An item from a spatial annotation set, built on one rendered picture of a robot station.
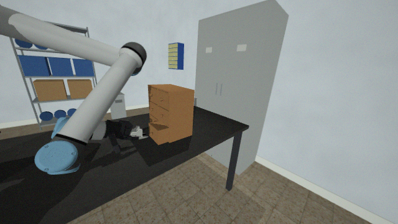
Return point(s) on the brown wooden drawer front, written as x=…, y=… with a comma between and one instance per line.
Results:
x=153, y=94
x=152, y=119
x=163, y=115
x=153, y=109
x=163, y=99
x=159, y=132

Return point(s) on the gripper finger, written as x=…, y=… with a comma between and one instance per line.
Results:
x=135, y=129
x=136, y=135

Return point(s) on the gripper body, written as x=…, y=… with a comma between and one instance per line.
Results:
x=120, y=129

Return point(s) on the tan wooden chest of drawers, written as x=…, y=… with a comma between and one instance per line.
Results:
x=181, y=103

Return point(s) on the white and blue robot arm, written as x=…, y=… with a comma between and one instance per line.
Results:
x=71, y=135

